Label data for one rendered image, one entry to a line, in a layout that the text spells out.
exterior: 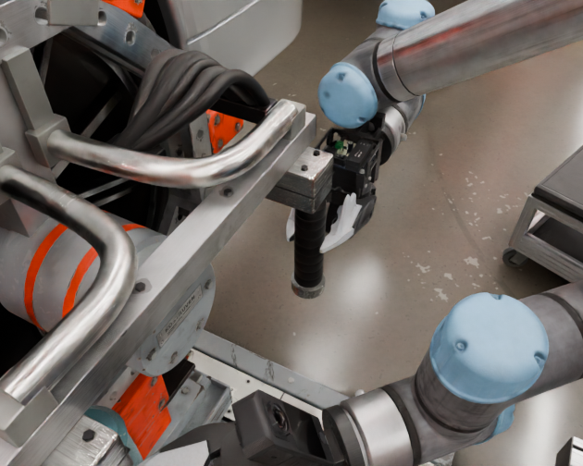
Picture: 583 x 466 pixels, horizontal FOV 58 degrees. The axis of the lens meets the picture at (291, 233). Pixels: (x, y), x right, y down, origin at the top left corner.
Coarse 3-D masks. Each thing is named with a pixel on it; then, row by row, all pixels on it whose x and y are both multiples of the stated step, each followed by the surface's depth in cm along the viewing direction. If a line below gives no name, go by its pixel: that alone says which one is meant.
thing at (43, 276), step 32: (128, 224) 54; (0, 256) 52; (32, 256) 51; (64, 256) 50; (96, 256) 49; (0, 288) 52; (32, 288) 50; (64, 288) 49; (192, 288) 53; (32, 320) 53; (192, 320) 55; (160, 352) 51
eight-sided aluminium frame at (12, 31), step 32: (0, 0) 41; (32, 0) 43; (64, 0) 45; (96, 0) 48; (0, 32) 42; (32, 32) 44; (64, 32) 52; (96, 32) 50; (128, 32) 55; (128, 64) 61; (192, 128) 69; (192, 192) 78; (160, 224) 81; (128, 384) 76
